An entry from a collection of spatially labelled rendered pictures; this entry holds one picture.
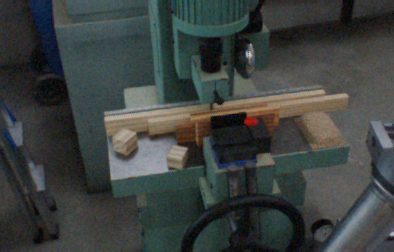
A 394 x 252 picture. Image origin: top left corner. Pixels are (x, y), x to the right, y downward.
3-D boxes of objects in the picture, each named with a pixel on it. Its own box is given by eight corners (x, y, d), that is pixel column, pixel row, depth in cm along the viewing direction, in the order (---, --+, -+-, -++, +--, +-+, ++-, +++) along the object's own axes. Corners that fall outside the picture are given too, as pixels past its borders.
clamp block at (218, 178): (213, 202, 115) (213, 173, 110) (201, 165, 126) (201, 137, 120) (275, 193, 117) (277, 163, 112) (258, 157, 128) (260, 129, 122)
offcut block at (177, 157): (188, 157, 123) (188, 147, 121) (182, 169, 120) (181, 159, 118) (173, 155, 124) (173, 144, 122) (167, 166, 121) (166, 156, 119)
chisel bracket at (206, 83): (201, 110, 125) (201, 81, 120) (191, 82, 136) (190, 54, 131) (230, 107, 126) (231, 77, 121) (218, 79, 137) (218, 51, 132)
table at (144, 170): (114, 227, 113) (111, 208, 110) (108, 146, 138) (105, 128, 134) (365, 188, 122) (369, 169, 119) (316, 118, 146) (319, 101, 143)
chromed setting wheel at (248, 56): (245, 88, 138) (246, 48, 131) (233, 67, 148) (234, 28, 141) (255, 87, 139) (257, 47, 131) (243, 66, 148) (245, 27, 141)
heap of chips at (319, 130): (312, 149, 125) (314, 137, 123) (293, 118, 136) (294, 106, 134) (346, 144, 127) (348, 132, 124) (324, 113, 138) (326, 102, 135)
